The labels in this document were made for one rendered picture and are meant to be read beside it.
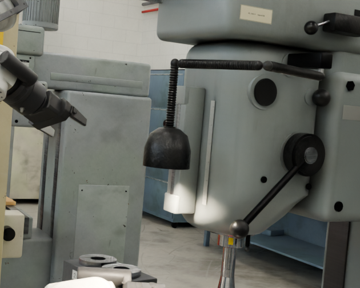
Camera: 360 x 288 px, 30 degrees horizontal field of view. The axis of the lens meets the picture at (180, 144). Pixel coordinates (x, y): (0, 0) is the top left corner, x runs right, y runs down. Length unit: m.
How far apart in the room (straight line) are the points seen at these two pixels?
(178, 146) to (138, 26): 10.16
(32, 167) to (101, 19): 2.72
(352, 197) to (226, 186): 0.24
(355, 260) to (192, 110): 0.57
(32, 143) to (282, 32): 8.58
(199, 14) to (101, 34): 9.78
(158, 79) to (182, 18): 7.86
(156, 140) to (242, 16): 0.23
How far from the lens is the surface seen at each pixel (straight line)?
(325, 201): 1.17
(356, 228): 1.49
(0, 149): 2.79
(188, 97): 1.10
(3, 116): 2.79
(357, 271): 1.50
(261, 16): 1.06
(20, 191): 9.61
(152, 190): 8.98
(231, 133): 1.07
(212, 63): 0.97
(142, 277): 1.54
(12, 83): 1.57
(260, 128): 1.09
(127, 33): 11.05
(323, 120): 1.17
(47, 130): 1.75
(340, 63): 1.17
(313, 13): 1.12
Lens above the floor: 1.51
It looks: 3 degrees down
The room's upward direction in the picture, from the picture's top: 5 degrees clockwise
